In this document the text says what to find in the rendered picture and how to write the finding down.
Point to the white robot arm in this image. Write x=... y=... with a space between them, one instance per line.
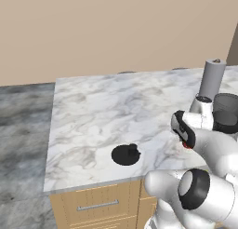
x=217 y=149

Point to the black blender lid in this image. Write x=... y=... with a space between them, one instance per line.
x=124 y=155

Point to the dark grey blender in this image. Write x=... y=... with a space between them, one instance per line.
x=226 y=107

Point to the narrow wooden drawer front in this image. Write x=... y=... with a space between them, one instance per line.
x=145 y=189

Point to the wide wooden drawer front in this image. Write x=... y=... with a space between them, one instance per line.
x=102 y=224
x=93 y=194

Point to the narrow wooden cupboard door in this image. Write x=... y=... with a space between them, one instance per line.
x=145 y=212

